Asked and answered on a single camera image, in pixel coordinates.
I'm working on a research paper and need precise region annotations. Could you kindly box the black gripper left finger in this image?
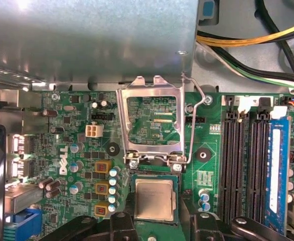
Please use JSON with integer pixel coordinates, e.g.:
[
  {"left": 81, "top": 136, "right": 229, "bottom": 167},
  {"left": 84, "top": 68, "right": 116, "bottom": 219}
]
[{"left": 38, "top": 192, "right": 139, "bottom": 241}]

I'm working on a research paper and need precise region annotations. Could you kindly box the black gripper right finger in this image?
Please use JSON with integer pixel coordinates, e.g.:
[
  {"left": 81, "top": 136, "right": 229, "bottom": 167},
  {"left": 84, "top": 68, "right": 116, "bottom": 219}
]
[{"left": 178, "top": 193, "right": 293, "bottom": 241}]

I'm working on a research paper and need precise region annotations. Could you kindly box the silver CPU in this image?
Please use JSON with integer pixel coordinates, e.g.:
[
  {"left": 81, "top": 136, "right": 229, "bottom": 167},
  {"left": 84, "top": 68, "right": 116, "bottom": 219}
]
[{"left": 133, "top": 175, "right": 180, "bottom": 224}]

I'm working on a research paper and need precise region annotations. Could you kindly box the metal socket cover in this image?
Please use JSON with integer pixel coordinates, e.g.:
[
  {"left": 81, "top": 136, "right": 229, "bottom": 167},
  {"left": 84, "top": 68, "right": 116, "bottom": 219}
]
[{"left": 116, "top": 75, "right": 186, "bottom": 162}]

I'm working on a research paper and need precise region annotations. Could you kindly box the CPU socket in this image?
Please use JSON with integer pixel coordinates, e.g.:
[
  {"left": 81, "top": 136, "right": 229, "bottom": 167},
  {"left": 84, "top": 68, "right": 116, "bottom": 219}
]
[{"left": 128, "top": 164, "right": 183, "bottom": 228}]

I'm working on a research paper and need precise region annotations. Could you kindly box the green motherboard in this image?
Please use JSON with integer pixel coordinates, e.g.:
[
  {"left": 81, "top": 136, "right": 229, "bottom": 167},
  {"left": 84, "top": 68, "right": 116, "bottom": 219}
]
[{"left": 0, "top": 89, "right": 294, "bottom": 241}]

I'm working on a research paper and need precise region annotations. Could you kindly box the blue RAM stick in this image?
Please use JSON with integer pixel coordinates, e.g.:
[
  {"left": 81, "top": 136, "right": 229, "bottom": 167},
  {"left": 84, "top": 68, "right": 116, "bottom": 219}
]
[{"left": 263, "top": 116, "right": 292, "bottom": 238}]

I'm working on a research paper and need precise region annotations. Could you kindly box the metal locking lever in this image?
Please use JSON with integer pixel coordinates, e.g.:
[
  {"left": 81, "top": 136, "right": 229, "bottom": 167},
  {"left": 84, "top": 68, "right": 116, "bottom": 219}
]
[{"left": 123, "top": 72, "right": 208, "bottom": 165}]

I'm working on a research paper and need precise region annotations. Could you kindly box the blue VGA port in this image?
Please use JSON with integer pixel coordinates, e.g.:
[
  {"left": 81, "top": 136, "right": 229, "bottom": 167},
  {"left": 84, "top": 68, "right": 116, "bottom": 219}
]
[{"left": 3, "top": 204, "right": 43, "bottom": 241}]

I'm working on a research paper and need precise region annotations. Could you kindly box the white power connector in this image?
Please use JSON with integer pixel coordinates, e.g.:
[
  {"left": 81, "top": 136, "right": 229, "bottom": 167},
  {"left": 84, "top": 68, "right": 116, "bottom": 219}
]
[{"left": 85, "top": 121, "right": 104, "bottom": 139}]

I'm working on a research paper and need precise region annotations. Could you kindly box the silver rear port housing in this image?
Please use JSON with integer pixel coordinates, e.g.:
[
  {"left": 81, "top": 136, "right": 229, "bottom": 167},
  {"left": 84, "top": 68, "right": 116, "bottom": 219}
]
[{"left": 4, "top": 187, "right": 44, "bottom": 214}]

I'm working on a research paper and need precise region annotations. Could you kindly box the grey power supply unit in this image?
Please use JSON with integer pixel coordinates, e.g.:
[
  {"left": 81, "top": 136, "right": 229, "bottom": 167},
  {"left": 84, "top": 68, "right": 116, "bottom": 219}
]
[{"left": 0, "top": 0, "right": 198, "bottom": 86}]

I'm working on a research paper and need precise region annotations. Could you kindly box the black PC case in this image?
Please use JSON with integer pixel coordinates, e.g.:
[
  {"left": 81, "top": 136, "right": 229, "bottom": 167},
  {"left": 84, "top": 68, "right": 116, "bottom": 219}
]
[{"left": 0, "top": 0, "right": 294, "bottom": 136}]

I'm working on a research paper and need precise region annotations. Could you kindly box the grey white wire bundle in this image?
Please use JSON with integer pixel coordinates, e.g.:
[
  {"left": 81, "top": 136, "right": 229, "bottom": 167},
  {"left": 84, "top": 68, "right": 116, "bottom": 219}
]
[{"left": 196, "top": 41, "right": 294, "bottom": 93}]

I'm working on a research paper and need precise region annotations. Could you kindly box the yellow power wire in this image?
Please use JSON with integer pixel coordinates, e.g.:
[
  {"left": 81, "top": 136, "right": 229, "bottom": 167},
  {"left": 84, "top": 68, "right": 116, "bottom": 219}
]
[{"left": 196, "top": 21, "right": 294, "bottom": 49}]

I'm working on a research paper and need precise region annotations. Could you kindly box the thick black wire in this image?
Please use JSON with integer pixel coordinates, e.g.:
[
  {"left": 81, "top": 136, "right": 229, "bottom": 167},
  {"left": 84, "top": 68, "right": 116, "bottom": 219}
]
[{"left": 254, "top": 0, "right": 294, "bottom": 77}]

